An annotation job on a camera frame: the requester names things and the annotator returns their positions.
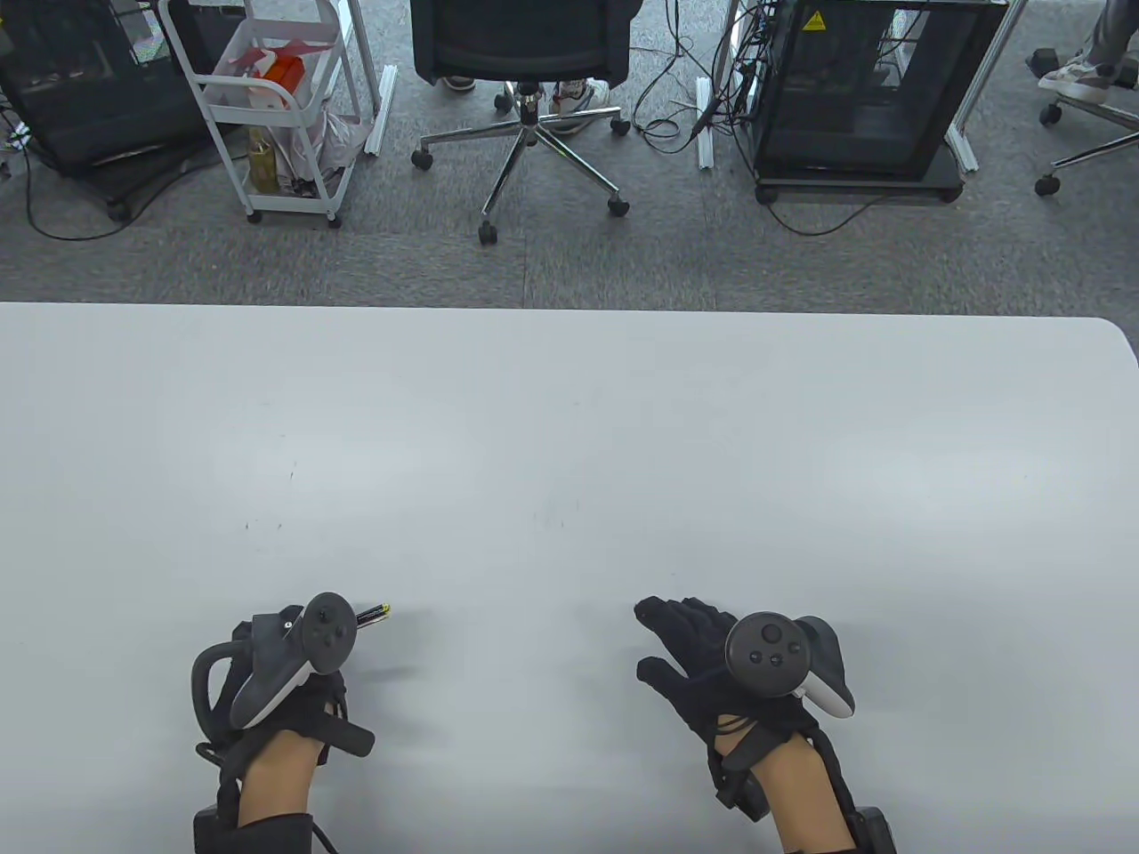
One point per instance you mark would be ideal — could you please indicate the person's right hand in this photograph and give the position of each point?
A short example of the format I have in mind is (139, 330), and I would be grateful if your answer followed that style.
(694, 685)

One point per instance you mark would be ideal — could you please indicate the person's left hand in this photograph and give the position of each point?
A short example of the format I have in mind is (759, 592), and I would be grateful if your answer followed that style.
(331, 696)

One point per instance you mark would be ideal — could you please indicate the person's left fingers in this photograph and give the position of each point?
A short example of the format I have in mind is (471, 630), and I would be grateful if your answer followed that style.
(271, 623)

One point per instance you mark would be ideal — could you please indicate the person's right thumb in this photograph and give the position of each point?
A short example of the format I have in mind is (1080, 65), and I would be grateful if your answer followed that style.
(663, 678)

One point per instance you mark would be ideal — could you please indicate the black pen with yellow tip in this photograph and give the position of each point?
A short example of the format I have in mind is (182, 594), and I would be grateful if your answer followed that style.
(374, 614)

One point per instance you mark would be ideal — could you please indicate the person's left forearm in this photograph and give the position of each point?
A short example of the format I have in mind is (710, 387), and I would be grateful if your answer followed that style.
(276, 778)

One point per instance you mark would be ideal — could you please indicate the person's right forearm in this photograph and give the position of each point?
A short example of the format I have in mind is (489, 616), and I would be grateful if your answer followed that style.
(805, 792)

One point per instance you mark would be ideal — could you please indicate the grey controller on left glove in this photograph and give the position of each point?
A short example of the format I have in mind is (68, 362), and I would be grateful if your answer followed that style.
(325, 633)

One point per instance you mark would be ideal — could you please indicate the grey controller on glove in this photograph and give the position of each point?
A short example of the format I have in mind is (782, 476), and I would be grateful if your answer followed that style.
(770, 654)
(325, 633)

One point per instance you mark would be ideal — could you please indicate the grey controller on right glove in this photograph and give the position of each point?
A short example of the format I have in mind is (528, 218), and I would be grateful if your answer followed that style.
(770, 654)

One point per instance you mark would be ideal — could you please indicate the yellow glass bottle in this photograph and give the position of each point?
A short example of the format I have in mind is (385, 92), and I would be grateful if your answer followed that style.
(260, 160)

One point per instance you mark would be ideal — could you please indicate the clear plastic bag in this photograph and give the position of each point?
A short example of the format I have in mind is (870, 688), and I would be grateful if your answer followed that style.
(334, 142)

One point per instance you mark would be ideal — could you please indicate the white rolling cart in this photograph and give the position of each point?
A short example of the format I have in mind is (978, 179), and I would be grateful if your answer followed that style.
(267, 107)

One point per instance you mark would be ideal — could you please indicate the silver aluminium table foot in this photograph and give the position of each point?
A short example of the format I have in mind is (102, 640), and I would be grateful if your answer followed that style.
(963, 147)
(706, 124)
(383, 111)

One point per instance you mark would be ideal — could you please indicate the orange and white box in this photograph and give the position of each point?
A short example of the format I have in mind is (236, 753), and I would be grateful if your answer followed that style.
(285, 76)

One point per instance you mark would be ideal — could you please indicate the black case with open lid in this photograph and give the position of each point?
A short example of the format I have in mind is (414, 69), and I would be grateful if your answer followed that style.
(80, 98)

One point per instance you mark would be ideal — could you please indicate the black office chair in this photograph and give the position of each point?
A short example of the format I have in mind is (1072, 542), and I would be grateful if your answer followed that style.
(521, 53)

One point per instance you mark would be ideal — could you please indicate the black glass-sided cabinet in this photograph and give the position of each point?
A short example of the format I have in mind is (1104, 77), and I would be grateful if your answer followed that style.
(863, 89)

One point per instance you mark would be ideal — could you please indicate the chrome-legged office chair base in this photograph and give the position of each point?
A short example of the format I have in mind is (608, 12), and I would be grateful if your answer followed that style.
(1086, 133)

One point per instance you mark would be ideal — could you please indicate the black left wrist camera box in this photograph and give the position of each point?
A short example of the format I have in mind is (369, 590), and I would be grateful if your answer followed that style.
(214, 827)

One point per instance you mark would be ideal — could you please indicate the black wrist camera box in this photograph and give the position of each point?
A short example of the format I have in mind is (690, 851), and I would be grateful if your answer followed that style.
(214, 827)
(876, 832)

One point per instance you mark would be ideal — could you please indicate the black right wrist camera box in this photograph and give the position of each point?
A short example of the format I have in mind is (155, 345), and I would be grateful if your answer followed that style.
(876, 832)

